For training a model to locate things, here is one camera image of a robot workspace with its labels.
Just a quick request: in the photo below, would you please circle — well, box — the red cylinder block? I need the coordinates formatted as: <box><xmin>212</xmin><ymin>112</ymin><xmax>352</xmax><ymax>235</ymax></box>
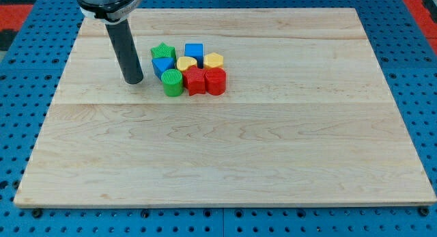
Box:
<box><xmin>205</xmin><ymin>68</ymin><xmax>227</xmax><ymax>96</ymax></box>

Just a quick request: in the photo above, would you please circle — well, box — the blue cube block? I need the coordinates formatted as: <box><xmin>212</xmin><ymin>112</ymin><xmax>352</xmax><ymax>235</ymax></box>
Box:
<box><xmin>184</xmin><ymin>43</ymin><xmax>203</xmax><ymax>68</ymax></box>

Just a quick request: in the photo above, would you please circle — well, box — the yellow heart block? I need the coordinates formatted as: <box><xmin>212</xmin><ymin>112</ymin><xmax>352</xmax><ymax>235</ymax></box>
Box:
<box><xmin>176</xmin><ymin>56</ymin><xmax>197</xmax><ymax>72</ymax></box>

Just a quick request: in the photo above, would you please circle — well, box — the yellow hexagon block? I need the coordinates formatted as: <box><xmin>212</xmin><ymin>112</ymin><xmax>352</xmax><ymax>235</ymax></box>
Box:
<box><xmin>203</xmin><ymin>53</ymin><xmax>224</xmax><ymax>69</ymax></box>

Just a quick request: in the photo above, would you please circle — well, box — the blue triangle block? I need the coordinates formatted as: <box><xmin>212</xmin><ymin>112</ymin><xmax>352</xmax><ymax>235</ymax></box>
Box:
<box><xmin>152</xmin><ymin>57</ymin><xmax>175</xmax><ymax>80</ymax></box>

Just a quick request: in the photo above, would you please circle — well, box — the light wooden board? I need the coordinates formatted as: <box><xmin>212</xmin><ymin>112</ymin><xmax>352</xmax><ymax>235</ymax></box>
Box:
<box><xmin>14</xmin><ymin>8</ymin><xmax>436</xmax><ymax>208</ymax></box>

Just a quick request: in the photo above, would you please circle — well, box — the green cylinder block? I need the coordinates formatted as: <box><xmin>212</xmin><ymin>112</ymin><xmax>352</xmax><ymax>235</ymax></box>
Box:
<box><xmin>161</xmin><ymin>69</ymin><xmax>184</xmax><ymax>97</ymax></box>

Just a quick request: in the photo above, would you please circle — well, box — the green star block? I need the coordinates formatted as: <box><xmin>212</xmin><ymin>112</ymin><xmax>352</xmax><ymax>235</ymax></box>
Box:
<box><xmin>150</xmin><ymin>42</ymin><xmax>177</xmax><ymax>60</ymax></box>

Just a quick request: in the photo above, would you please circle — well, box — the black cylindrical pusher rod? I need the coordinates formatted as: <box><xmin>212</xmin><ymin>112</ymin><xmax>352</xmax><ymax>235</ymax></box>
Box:
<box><xmin>105</xmin><ymin>20</ymin><xmax>143</xmax><ymax>85</ymax></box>

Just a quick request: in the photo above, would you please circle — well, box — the red star block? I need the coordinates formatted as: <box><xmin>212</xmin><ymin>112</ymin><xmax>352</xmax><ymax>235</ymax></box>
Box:
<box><xmin>182</xmin><ymin>66</ymin><xmax>206</xmax><ymax>96</ymax></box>

